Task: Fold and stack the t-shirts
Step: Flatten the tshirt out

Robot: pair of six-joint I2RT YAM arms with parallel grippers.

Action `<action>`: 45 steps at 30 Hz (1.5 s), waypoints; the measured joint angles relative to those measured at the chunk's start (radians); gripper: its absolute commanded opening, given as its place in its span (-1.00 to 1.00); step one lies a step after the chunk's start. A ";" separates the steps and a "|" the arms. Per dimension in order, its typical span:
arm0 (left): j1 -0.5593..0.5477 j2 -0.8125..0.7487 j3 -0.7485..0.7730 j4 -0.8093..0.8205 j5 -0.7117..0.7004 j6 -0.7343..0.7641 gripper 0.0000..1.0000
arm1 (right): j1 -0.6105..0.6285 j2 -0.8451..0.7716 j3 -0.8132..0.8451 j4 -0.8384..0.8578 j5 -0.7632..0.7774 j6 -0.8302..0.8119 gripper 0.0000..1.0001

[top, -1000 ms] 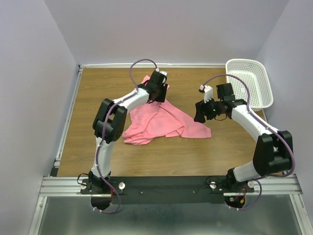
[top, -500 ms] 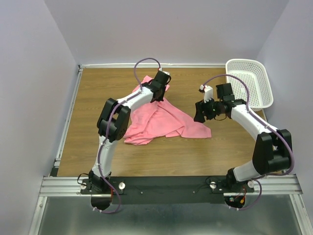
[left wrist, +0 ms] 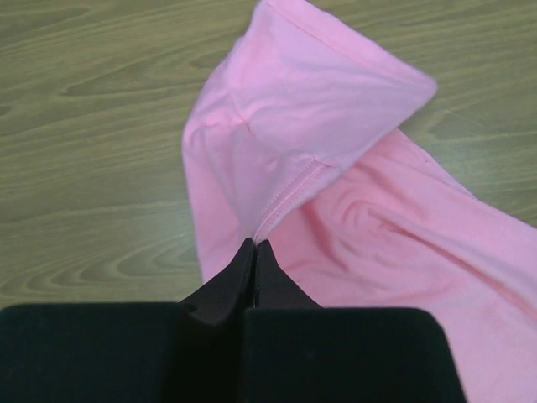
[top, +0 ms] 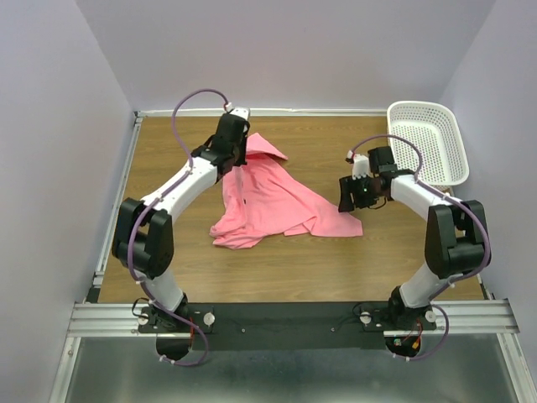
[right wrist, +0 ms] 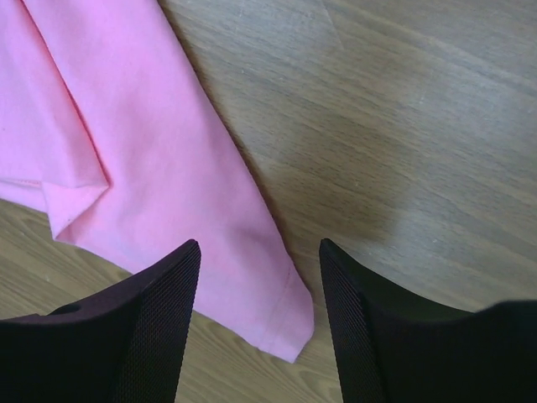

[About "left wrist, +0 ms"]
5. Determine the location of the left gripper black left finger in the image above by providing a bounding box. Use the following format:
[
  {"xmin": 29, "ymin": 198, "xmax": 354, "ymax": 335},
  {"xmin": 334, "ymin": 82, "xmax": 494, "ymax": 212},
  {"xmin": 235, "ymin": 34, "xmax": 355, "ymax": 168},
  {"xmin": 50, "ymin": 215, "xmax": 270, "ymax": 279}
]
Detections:
[{"xmin": 180, "ymin": 238, "xmax": 256, "ymax": 327}]

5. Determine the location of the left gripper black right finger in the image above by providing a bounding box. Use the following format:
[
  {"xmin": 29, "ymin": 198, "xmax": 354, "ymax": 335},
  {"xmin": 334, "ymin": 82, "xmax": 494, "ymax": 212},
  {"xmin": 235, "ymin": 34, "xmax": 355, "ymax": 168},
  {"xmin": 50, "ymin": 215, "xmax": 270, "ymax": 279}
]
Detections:
[{"xmin": 254, "ymin": 240, "xmax": 321, "ymax": 310}]

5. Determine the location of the pink t shirt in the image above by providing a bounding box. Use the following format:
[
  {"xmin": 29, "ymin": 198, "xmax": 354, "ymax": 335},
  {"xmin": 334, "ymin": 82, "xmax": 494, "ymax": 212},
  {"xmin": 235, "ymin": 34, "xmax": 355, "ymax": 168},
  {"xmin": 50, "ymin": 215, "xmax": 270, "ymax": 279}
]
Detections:
[{"xmin": 182, "ymin": 1, "xmax": 536, "ymax": 402}]

